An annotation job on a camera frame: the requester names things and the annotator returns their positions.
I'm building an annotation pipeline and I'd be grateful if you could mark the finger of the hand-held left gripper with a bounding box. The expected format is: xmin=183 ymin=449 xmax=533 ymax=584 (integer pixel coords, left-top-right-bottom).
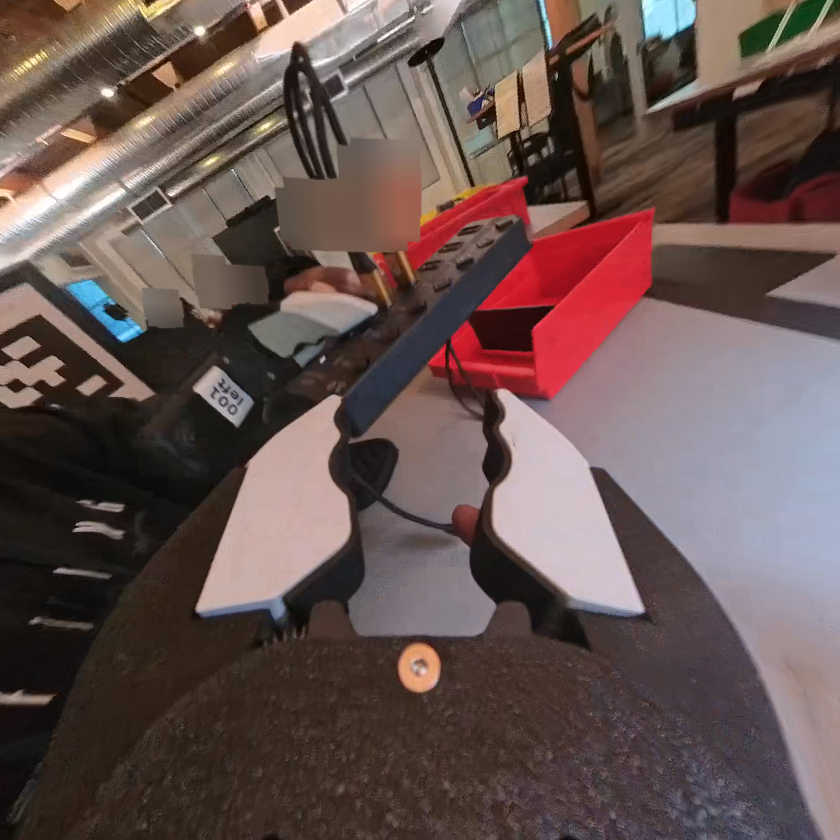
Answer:
xmin=248 ymin=314 xmax=330 ymax=368
xmin=281 ymin=290 xmax=382 ymax=337

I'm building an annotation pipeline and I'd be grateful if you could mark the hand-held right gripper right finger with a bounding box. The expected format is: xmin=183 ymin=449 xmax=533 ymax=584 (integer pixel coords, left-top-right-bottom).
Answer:
xmin=469 ymin=388 xmax=647 ymax=647

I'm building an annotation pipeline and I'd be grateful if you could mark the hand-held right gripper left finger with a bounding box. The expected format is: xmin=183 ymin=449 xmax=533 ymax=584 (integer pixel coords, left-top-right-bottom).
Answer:
xmin=193 ymin=394 xmax=367 ymax=624

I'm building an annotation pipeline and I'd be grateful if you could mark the dark oval usb hub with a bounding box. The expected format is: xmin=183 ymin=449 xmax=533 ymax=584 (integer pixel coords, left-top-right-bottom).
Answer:
xmin=341 ymin=438 xmax=400 ymax=511

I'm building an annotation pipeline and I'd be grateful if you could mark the long black usb hub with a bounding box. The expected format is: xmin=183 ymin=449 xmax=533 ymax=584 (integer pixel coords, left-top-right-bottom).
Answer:
xmin=343 ymin=217 xmax=534 ymax=439

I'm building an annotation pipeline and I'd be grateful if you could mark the red plastic bin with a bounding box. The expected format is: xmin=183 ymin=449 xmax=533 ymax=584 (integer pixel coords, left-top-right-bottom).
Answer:
xmin=428 ymin=209 xmax=657 ymax=401
xmin=407 ymin=176 xmax=530 ymax=263

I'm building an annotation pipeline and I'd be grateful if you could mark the monitor with blue screen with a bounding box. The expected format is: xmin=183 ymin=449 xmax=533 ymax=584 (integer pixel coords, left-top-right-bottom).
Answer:
xmin=64 ymin=279 xmax=144 ymax=342

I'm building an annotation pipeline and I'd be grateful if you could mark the black white marker board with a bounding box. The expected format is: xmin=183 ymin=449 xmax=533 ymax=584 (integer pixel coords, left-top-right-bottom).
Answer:
xmin=0 ymin=262 xmax=157 ymax=413

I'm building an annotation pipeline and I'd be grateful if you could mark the black floor lamp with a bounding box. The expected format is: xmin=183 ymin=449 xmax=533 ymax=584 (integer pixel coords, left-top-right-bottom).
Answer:
xmin=408 ymin=38 xmax=476 ymax=188

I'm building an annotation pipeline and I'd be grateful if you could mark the green bin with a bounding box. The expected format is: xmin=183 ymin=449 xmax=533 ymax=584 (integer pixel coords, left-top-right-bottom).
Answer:
xmin=738 ymin=0 xmax=840 ymax=60

